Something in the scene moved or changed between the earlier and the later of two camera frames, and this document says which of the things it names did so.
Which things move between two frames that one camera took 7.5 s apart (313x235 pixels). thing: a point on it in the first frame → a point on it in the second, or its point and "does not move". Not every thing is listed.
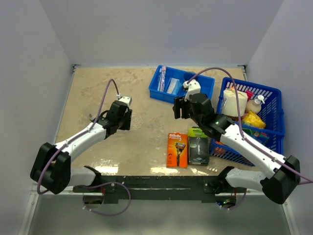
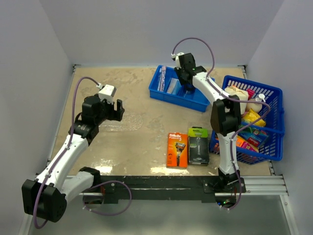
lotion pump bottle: (255, 105) does not move
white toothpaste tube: (171, 85) does not move
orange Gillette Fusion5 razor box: (177, 150) does not move
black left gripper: (127, 115) → (115, 114)
